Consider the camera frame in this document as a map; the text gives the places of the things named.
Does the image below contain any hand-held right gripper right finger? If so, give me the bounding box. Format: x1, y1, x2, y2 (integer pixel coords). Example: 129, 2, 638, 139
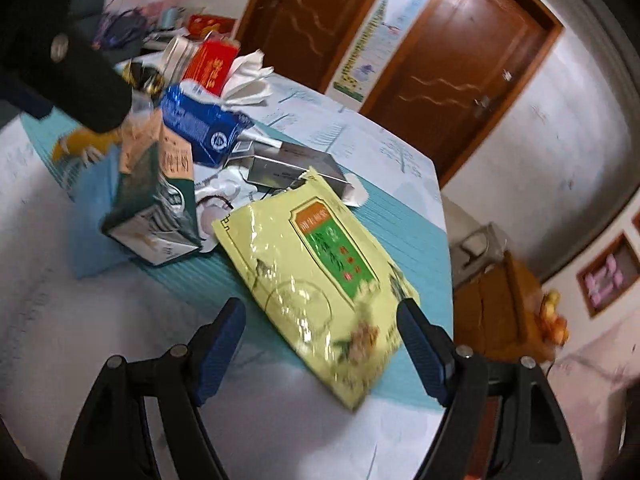
395, 297, 583, 480

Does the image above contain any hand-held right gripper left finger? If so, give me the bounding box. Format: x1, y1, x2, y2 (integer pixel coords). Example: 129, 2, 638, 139
60, 297, 247, 480

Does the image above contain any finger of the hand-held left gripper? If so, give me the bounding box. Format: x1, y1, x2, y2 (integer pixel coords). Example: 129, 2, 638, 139
0, 0, 133, 133

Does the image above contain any yellow-green snack packet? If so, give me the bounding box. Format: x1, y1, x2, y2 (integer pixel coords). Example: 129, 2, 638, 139
211, 166, 421, 411

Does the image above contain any blue carton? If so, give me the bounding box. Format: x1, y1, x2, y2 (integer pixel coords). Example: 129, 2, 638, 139
160, 84, 256, 166

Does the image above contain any green milk carton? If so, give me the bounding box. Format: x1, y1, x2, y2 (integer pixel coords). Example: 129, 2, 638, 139
101, 105, 203, 267

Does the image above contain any white tissue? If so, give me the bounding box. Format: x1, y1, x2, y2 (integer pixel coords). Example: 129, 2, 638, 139
220, 49, 276, 108

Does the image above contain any dark shiny wrapper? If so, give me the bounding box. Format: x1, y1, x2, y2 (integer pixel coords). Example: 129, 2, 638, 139
122, 60, 166, 101

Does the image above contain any purple bag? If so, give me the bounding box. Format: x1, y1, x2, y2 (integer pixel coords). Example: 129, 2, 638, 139
95, 7, 151, 51

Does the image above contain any yellow toy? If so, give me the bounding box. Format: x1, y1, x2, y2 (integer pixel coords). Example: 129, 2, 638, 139
52, 125, 123, 166

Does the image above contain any tall wooden cabinet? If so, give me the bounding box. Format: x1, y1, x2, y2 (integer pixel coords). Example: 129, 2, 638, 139
452, 250, 556, 361

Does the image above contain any silver tin can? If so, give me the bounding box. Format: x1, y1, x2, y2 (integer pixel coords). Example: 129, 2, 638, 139
160, 35, 203, 83

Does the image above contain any teal table runner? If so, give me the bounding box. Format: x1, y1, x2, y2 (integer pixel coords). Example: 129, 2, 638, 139
20, 105, 456, 411

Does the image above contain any white printed tablecloth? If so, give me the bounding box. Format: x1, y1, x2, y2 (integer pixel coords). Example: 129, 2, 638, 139
0, 70, 448, 480

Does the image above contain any pile of fruit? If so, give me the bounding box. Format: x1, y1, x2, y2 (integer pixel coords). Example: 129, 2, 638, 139
537, 290, 571, 346

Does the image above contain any red gift box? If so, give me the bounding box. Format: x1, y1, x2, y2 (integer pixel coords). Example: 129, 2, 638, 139
187, 14, 236, 41

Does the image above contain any white plastic wrapper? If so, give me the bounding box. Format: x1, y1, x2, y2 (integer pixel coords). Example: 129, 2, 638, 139
192, 165, 261, 253

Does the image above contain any silver grey box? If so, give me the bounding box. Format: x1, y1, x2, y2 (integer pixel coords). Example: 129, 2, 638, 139
227, 140, 351, 201

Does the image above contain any framed picture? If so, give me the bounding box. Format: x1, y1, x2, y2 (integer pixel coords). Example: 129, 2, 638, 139
576, 232, 640, 318

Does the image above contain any brown door with ornament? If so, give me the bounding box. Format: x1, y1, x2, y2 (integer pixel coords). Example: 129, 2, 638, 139
235, 0, 401, 93

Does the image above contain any brown wooden door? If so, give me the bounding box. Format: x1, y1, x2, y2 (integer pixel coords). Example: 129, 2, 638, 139
360, 0, 566, 186

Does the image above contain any wall poster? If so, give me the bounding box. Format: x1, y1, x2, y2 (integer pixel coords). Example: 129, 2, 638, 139
330, 0, 433, 103

